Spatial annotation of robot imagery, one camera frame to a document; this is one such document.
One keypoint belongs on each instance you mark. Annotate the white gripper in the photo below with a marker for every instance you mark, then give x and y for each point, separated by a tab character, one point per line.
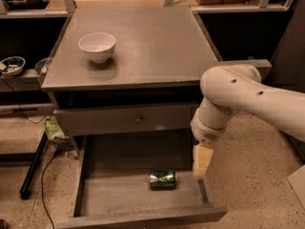
206	131

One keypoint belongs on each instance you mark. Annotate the green soda can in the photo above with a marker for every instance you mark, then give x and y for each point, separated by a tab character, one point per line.
162	179

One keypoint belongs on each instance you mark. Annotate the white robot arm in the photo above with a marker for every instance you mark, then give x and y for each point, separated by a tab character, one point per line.
229	90

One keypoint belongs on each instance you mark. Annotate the round metal drawer knob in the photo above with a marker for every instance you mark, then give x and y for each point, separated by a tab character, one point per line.
139	119

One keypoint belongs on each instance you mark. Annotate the open grey middle drawer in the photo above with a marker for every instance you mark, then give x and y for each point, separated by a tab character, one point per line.
113	189

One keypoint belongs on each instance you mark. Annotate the grey wooden drawer cabinet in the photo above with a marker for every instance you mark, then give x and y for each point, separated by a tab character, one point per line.
159	57

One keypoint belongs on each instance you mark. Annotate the closed grey top drawer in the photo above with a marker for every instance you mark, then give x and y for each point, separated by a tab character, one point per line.
121	119

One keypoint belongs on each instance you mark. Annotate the grey side shelf beam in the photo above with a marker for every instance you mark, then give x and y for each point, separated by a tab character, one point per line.
263	65

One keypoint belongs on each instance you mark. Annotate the white ceramic bowl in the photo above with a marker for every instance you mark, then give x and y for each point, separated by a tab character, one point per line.
97	46

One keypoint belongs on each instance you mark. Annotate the green snack bag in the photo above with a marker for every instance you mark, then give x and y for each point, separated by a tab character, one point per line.
54	132

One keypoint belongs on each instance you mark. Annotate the black metal floor bar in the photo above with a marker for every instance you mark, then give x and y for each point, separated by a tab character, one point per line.
25	192

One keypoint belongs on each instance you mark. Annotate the small clear glass bowl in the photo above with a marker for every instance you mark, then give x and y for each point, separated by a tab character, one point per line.
43	65

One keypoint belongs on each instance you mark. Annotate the blue patterned bowl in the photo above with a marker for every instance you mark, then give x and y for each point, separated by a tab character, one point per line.
12	65

